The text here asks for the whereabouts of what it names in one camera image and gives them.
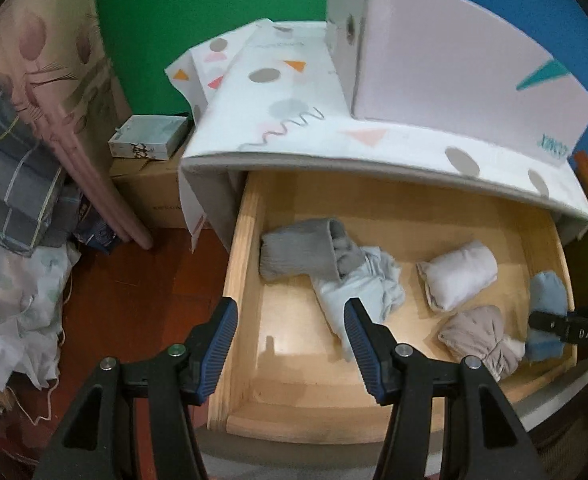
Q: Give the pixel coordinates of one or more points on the dark blue packet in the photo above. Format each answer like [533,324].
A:
[96,232]

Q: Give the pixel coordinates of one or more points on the small patterned white box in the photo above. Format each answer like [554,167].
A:
[149,132]

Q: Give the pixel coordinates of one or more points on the wooden drawer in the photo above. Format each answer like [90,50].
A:
[299,360]

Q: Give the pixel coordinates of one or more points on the white sock bundle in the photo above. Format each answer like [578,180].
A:
[461,272]

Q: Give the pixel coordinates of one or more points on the grey rolled sock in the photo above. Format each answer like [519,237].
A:
[299,250]

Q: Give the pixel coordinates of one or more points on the brown cardboard box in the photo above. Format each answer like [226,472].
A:
[149,195]

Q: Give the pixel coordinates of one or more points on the white crumpled bedding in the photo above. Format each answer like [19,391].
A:
[9,290]

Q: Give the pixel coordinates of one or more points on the white patterned cover cloth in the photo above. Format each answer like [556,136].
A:
[294,90]

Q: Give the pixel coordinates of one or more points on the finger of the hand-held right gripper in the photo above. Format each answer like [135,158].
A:
[548,321]

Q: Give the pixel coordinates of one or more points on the taupe crumpled underwear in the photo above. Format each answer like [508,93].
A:
[473,332]

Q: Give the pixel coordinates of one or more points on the pale grey shoe box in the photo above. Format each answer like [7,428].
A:
[448,70]

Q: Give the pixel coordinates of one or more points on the grey dresser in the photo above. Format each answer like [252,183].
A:
[229,210]

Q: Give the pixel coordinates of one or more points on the pink patterned mattress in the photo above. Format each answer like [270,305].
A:
[49,60]

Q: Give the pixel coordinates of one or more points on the grey plaid bedding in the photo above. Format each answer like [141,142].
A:
[9,170]

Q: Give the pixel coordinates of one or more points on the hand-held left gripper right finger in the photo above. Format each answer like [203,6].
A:
[361,355]

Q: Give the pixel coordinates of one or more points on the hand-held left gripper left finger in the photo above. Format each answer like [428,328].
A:
[221,355]

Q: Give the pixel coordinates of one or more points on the light blue underwear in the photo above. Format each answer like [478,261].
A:
[546,295]

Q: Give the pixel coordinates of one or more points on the pale grey-blue underwear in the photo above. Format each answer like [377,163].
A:
[373,285]

